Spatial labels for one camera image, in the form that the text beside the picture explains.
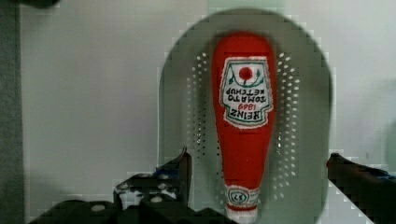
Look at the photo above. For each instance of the red plush ketchup bottle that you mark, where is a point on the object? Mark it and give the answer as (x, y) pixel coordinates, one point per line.
(244, 99)

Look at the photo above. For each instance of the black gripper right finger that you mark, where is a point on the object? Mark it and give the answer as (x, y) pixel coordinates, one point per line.
(372, 190)

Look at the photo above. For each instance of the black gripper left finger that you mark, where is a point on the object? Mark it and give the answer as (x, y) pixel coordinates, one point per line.
(172, 179)

